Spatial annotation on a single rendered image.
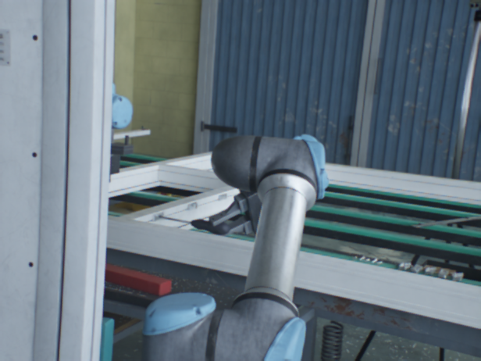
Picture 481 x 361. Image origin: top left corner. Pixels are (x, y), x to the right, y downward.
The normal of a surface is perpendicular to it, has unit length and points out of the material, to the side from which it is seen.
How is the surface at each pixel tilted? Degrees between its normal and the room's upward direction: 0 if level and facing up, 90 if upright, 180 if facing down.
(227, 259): 90
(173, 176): 90
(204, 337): 61
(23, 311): 90
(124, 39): 90
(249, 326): 34
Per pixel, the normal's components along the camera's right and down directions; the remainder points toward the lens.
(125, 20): 0.89, 0.14
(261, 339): -0.10, -0.47
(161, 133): -0.44, 0.13
